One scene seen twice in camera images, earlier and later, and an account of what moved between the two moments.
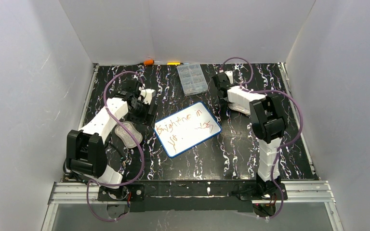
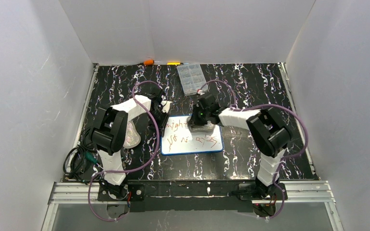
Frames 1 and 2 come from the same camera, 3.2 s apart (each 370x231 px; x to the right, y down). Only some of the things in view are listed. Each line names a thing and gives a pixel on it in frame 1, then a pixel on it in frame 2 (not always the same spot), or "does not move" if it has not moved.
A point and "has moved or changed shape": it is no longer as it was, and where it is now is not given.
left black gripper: x=145 y=112 -> x=161 y=118
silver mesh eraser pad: x=124 y=136 does not move
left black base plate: x=137 y=192 does not move
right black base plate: x=262 y=191 does not move
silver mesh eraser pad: x=236 y=107 has moved or changed shape
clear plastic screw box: x=192 y=79 does not move
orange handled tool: x=149 y=62 does not move
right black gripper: x=216 y=81 -> x=198 y=120
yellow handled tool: x=174 y=63 does not move
